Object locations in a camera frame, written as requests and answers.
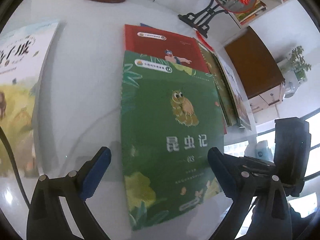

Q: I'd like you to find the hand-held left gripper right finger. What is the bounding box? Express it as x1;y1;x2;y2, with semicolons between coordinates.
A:
207;147;292;240

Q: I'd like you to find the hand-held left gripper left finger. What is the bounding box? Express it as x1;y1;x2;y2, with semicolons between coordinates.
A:
26;147;112;240

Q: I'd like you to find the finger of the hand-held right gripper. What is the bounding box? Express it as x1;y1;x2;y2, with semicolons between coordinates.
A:
226;154;278;188

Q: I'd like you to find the green owl cover book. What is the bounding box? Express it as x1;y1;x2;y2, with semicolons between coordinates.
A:
121;50;225;231

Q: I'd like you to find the large yellow meadow book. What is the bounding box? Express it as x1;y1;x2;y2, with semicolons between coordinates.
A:
0;21;60;178

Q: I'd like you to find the row of white and green books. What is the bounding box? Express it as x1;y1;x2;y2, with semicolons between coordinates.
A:
235;0;268;25

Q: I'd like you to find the light blue packet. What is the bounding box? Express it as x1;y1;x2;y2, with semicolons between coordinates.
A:
254;141;273;160

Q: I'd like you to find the small yellow meadow book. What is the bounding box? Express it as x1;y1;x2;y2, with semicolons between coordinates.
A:
215;54;252;131

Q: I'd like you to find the dark green cover book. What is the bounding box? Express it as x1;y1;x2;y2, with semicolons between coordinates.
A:
196;41;239;127

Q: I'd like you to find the green potted plant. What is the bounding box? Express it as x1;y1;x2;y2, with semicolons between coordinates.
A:
280;45;312;82

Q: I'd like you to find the brown wooden cabinet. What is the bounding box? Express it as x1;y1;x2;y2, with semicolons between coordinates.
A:
224;26;286;115

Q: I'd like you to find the red tassel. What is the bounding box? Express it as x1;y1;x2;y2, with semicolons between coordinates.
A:
196;31;208;45

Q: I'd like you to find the white bookshelf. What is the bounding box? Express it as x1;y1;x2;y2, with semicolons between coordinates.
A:
150;0;298;27

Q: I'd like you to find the red cover book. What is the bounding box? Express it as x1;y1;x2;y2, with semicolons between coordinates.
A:
124;24;228;134

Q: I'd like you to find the black cable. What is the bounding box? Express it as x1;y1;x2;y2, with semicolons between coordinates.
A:
0;127;31;207

